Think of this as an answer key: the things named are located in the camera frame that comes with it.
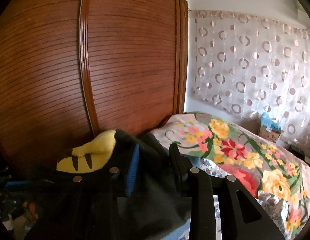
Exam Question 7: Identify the floral colourful blanket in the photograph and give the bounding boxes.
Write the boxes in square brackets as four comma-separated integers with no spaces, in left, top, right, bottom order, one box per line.
[152,112,310,239]

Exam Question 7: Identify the yellow plush toy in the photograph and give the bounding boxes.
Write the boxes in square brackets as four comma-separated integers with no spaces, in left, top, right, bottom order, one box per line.
[56,129,116,174]

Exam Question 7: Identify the brown louvered wardrobe door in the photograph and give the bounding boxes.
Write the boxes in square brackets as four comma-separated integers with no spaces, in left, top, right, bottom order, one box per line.
[0,0,92,171]
[79,0,188,135]

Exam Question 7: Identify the brown louvered wardrobe door right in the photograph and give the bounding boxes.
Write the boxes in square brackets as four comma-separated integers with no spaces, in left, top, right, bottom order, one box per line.
[79,0,188,135]

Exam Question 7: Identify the small box with blue bag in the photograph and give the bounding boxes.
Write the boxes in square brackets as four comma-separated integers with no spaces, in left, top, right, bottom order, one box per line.
[258,112,282,142]

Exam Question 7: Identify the dark grey pants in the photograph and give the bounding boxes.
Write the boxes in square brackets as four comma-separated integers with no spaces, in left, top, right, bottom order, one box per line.
[44,128,196,240]

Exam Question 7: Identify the sheer circle-pattern curtain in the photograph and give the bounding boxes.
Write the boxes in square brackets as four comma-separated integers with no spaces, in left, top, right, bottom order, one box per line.
[190,10,310,154]

